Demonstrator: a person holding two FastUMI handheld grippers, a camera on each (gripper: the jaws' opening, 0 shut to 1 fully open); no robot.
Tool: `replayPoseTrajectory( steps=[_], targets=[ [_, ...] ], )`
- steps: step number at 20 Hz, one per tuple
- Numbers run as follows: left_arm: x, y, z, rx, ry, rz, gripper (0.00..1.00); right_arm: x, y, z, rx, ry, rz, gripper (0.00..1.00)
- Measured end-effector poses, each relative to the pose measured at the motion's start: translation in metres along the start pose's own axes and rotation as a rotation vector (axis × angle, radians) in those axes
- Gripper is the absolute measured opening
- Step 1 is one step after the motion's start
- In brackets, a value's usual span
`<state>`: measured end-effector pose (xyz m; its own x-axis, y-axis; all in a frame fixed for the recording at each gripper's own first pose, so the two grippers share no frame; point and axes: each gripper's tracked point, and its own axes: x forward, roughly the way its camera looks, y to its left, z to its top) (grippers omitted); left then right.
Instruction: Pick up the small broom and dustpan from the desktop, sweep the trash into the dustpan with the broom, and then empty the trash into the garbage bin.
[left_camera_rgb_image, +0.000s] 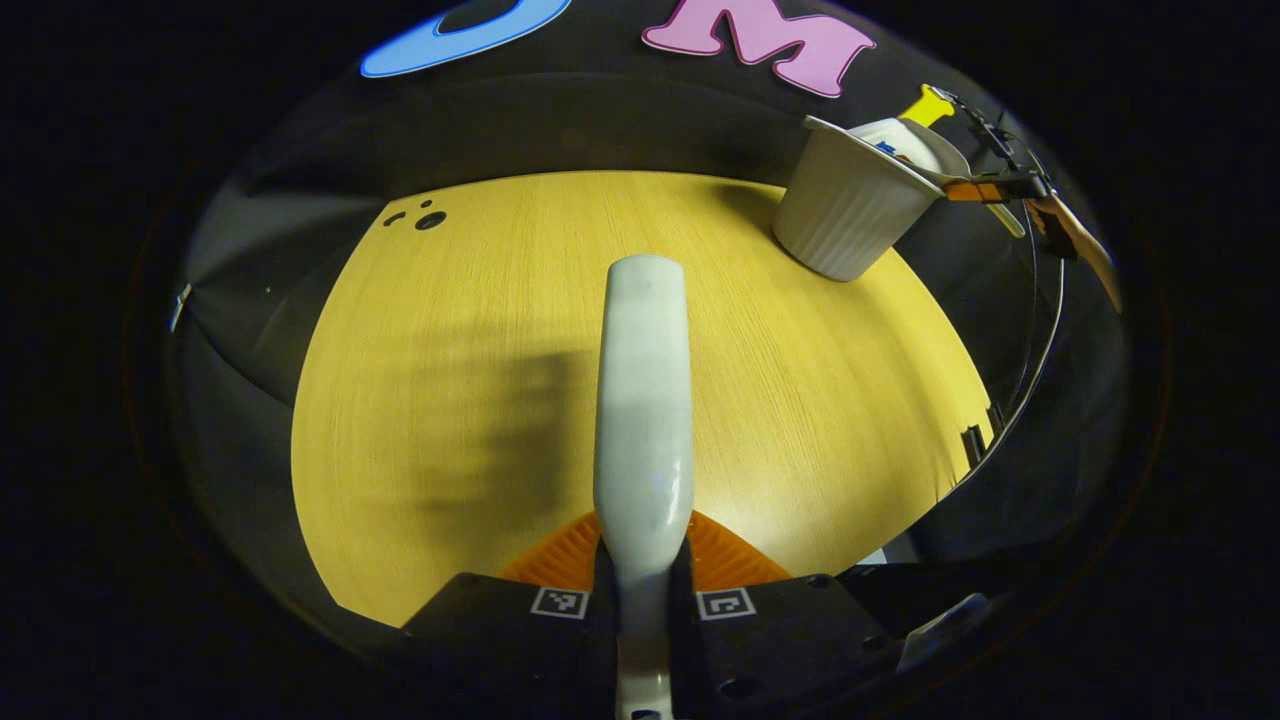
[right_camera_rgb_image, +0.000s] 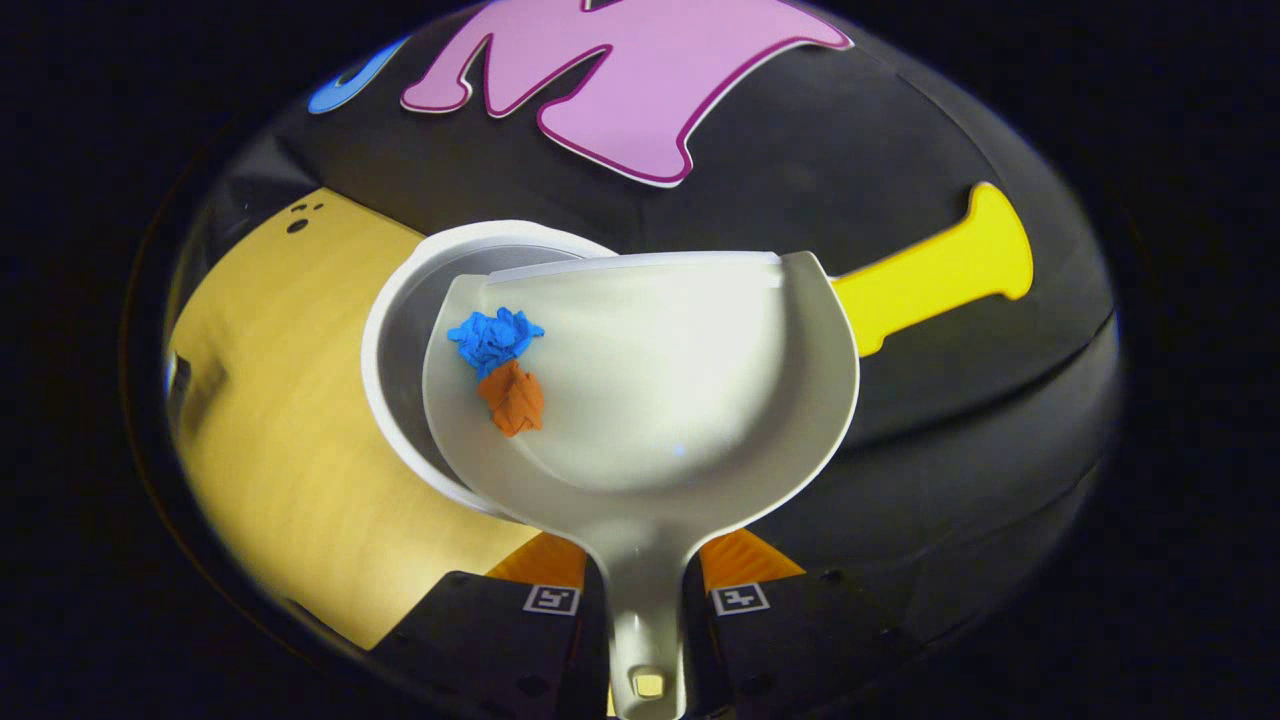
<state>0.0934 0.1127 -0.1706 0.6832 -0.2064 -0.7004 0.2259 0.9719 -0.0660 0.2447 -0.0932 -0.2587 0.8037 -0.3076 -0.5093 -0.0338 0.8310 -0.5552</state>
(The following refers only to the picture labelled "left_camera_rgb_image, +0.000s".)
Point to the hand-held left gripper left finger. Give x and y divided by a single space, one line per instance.
605 620

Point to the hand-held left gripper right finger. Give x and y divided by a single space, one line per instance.
682 620

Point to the metal desk edge bracket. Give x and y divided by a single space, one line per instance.
973 445

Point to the silver cloth clip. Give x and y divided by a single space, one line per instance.
180 305

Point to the white plastic dustpan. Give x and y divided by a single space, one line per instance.
920 145

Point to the black backdrop cloth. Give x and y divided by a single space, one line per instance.
620 120

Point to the white ribbed garbage bin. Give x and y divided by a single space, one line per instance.
845 210

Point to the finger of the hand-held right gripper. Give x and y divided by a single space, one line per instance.
1080 245
975 190

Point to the wooden desktop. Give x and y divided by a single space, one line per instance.
450 400

